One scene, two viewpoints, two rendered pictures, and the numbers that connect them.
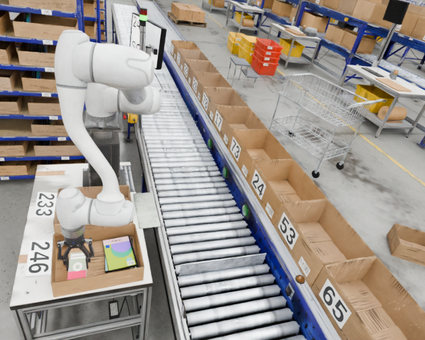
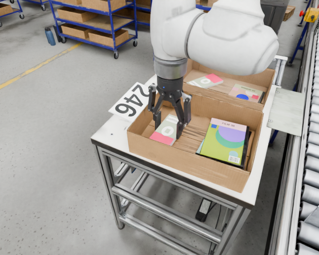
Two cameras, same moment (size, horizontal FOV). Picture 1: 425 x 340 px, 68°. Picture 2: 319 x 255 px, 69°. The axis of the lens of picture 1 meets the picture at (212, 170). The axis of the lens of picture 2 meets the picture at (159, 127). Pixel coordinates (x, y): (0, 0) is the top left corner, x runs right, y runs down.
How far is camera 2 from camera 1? 0.86 m
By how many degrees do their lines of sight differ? 40
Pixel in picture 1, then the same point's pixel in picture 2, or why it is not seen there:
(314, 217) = not seen: outside the picture
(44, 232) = not seen: hidden behind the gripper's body
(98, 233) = (211, 107)
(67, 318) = (164, 189)
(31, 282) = (121, 126)
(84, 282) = (162, 151)
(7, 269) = not seen: hidden behind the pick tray
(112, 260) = (211, 144)
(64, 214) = (155, 22)
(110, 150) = (270, 15)
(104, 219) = (209, 46)
